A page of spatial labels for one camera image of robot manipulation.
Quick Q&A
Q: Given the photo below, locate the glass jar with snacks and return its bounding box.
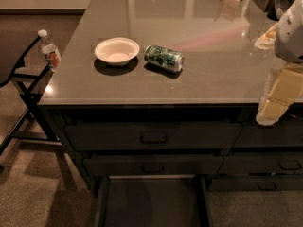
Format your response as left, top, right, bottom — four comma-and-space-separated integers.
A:
254, 24, 277, 50

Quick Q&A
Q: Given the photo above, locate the bottom right drawer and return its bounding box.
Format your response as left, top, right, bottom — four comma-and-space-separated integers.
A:
209, 175, 303, 191

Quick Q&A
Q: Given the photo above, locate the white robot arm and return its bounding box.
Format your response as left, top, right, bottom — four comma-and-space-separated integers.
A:
255, 0, 303, 126

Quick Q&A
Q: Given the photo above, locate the white paper bowl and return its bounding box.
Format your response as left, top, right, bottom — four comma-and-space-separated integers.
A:
95, 38, 140, 66

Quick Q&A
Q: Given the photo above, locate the top left drawer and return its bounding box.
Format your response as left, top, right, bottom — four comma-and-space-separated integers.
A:
64, 121, 241, 151

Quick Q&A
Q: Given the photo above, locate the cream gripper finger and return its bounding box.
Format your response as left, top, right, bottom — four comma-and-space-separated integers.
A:
256, 63, 303, 126

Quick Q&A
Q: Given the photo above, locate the clear plastic water bottle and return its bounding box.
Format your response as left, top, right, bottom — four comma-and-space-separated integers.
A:
38, 29, 61, 70

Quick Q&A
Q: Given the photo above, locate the green soda can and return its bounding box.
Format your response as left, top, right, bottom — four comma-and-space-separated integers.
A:
144, 45, 184, 73

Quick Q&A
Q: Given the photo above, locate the middle left drawer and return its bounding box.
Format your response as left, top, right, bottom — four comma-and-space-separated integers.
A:
82, 154, 223, 176

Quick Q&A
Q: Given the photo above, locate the black metal chair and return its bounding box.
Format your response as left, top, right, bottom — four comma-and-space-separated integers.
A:
0, 30, 59, 153

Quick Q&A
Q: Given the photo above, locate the dark counter cabinet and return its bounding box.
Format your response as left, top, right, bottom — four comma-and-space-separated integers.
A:
40, 0, 302, 191

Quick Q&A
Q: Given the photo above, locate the open bottom left drawer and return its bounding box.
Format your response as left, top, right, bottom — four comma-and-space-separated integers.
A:
94, 175, 213, 227

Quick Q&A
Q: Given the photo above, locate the middle right drawer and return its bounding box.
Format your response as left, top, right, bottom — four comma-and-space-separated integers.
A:
220, 152, 303, 174

